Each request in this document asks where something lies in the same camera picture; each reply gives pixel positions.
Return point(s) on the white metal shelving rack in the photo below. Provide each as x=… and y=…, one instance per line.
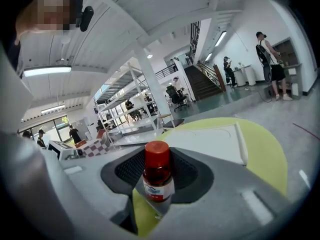
x=130, y=94

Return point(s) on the red-capped sauce bottle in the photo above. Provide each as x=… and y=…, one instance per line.
x=157, y=164

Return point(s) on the red checkered cloth table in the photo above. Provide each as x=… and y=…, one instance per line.
x=96, y=147

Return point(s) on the white cylinder pedestal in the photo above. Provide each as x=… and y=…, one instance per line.
x=250, y=75
x=240, y=77

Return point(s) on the ceiling tube light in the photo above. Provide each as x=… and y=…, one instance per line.
x=52, y=109
x=47, y=71

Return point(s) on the grey box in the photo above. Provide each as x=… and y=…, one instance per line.
x=207, y=144

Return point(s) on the person's head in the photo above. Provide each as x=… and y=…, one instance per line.
x=50, y=11

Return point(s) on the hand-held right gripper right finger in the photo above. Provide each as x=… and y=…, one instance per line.
x=225, y=196

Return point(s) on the black office chair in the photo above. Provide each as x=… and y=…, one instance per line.
x=175, y=97

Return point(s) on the dark staircase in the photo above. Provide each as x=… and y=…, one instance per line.
x=202, y=84

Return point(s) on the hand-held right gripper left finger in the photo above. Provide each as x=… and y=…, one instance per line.
x=100, y=184

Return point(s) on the black head camera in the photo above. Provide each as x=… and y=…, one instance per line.
x=86, y=17

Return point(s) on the wooden chair with dark seat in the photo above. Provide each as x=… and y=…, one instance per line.
x=173, y=122

